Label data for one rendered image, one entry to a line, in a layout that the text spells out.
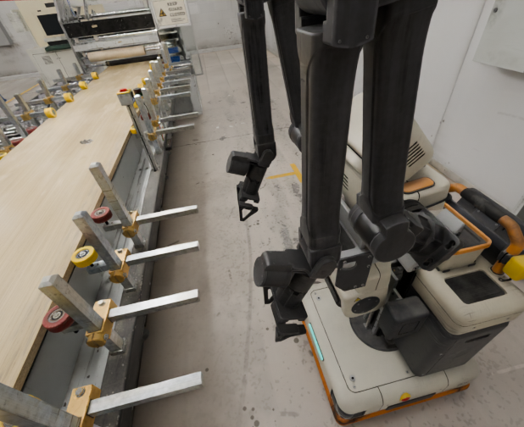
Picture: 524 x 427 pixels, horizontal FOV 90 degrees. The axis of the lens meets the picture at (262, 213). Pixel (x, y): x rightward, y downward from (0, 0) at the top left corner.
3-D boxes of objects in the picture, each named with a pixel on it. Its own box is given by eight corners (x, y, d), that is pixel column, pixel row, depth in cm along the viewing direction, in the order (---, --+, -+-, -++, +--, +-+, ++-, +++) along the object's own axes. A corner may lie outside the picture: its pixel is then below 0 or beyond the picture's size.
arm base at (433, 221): (466, 244, 48) (423, 204, 57) (444, 232, 44) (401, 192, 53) (427, 274, 52) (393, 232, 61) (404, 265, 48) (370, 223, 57)
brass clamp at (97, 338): (119, 305, 90) (113, 297, 87) (110, 345, 80) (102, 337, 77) (101, 309, 89) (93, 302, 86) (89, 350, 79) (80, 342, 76)
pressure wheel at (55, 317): (64, 349, 82) (40, 332, 75) (63, 329, 87) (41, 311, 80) (91, 334, 85) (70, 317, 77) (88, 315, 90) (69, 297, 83)
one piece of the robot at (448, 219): (434, 242, 60) (446, 207, 53) (450, 259, 57) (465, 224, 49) (393, 256, 60) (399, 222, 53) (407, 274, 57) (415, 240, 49)
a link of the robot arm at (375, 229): (429, 231, 48) (409, 213, 52) (396, 215, 43) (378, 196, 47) (392, 263, 52) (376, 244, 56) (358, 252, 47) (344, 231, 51)
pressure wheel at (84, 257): (82, 281, 102) (65, 263, 94) (91, 264, 108) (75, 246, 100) (103, 278, 102) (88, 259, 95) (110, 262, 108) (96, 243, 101)
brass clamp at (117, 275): (133, 255, 110) (129, 246, 107) (128, 281, 100) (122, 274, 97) (119, 258, 110) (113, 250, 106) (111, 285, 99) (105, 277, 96)
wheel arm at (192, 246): (199, 246, 110) (197, 239, 108) (200, 252, 108) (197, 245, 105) (92, 268, 106) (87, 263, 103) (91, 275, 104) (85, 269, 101)
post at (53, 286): (134, 350, 97) (56, 271, 65) (132, 359, 94) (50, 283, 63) (125, 352, 96) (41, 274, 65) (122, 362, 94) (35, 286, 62)
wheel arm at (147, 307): (200, 294, 90) (197, 287, 87) (200, 303, 88) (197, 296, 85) (69, 324, 86) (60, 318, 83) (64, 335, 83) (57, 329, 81)
